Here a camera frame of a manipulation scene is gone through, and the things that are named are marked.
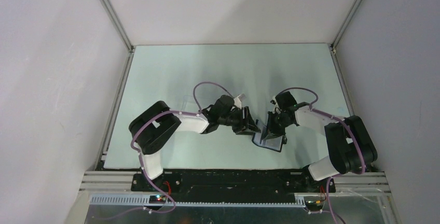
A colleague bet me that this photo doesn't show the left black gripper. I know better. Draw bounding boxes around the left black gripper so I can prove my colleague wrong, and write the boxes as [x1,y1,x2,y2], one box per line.
[218,106,261,136]

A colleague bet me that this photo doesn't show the clear plastic card tray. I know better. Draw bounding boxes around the clear plastic card tray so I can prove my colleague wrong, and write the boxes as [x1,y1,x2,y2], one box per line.
[182,95,199,113]

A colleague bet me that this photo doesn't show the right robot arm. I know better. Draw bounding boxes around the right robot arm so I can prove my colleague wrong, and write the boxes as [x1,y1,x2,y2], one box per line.
[252,88,378,192]

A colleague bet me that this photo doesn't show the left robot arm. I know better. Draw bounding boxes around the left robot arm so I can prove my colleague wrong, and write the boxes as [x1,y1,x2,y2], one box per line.
[129,95,261,191]

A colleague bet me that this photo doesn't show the right controller board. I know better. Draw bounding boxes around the right controller board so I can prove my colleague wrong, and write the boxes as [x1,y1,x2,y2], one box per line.
[304,200,326,214]

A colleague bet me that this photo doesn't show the controller board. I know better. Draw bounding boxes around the controller board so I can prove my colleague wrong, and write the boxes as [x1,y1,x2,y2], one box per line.
[148,194,168,206]
[304,200,326,214]

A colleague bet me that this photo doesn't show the left controller board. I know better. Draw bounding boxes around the left controller board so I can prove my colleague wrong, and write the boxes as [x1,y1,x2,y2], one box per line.
[148,194,168,206]

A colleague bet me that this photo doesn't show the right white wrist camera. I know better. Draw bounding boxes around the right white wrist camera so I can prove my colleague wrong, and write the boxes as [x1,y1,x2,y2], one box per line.
[270,95,279,114]

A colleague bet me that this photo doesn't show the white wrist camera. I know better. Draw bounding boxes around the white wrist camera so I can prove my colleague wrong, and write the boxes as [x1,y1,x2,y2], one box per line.
[270,95,279,114]
[233,93,246,108]

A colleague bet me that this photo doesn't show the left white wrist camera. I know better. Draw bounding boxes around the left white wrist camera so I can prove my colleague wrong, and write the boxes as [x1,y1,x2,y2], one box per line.
[233,93,246,108]

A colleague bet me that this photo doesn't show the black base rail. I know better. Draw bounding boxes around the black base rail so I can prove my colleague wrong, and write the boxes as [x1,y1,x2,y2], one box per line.
[131,169,327,204]

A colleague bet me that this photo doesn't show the right aluminium frame post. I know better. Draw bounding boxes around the right aluminium frame post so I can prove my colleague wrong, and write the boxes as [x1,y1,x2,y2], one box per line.
[330,0,364,52]

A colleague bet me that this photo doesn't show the aluminium frame post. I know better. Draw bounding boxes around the aluminium frame post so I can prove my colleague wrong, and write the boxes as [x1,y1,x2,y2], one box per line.
[99,0,134,52]
[330,0,364,52]

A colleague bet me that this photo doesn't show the left aluminium frame post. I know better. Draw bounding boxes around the left aluminium frame post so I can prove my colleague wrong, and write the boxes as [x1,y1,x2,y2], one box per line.
[99,0,134,52]

